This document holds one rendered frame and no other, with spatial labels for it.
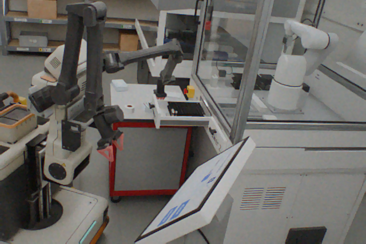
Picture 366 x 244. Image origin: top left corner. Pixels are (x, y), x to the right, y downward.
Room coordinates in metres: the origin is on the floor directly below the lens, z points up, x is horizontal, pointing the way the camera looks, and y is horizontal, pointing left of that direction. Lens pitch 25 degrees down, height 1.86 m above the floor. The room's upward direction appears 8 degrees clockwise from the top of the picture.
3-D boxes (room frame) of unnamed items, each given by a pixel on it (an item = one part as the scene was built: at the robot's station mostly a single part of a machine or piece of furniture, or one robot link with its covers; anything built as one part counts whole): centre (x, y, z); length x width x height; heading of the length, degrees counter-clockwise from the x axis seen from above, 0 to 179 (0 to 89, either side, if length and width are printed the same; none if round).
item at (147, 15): (3.84, -0.04, 1.13); 1.78 x 1.14 x 0.45; 15
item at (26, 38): (5.28, 2.46, 0.22); 0.40 x 0.30 x 0.17; 109
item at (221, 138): (1.80, -0.22, 0.87); 0.29 x 0.02 x 0.11; 15
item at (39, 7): (5.34, 2.32, 0.72); 0.41 x 0.32 x 0.28; 109
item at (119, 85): (2.57, 0.52, 0.78); 0.15 x 0.10 x 0.04; 29
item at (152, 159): (2.42, 0.25, 0.38); 0.62 x 0.58 x 0.76; 15
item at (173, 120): (2.07, -0.04, 0.86); 0.40 x 0.26 x 0.06; 105
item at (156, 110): (2.02, 0.17, 0.87); 0.29 x 0.02 x 0.11; 15
